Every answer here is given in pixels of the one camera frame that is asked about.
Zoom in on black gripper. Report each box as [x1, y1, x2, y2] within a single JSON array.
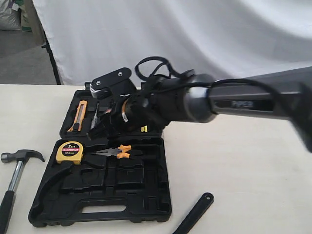
[[87, 95, 168, 140]]

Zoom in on steel claw hammer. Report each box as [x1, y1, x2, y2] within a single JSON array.
[[0, 149, 45, 234]]

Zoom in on black handled adjustable wrench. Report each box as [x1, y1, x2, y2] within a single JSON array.
[[173, 192, 214, 234]]

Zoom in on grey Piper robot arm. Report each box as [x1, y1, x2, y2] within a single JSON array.
[[87, 67, 312, 151]]

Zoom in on black plastic tool case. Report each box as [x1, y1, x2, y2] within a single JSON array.
[[28, 83, 172, 227]]

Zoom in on orange utility knife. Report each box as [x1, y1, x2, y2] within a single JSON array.
[[67, 100, 87, 132]]

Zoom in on yellow tape measure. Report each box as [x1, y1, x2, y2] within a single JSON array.
[[56, 141, 84, 165]]

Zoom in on white backdrop cloth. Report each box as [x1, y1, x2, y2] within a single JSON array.
[[34, 0, 312, 85]]

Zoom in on black backdrop stand pole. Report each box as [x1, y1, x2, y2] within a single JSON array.
[[41, 32, 62, 85]]

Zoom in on cardboard box with green print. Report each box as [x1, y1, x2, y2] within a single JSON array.
[[19, 0, 32, 32]]

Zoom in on grey sack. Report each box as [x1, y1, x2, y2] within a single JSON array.
[[0, 0, 20, 31]]

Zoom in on orange handled pliers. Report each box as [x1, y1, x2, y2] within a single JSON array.
[[90, 145, 143, 159]]

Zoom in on yellow handled long screwdriver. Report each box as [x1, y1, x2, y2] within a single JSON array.
[[141, 125, 148, 132]]

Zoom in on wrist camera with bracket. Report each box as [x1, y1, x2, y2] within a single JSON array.
[[89, 67, 137, 100]]

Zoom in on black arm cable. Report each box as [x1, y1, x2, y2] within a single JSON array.
[[135, 56, 312, 115]]

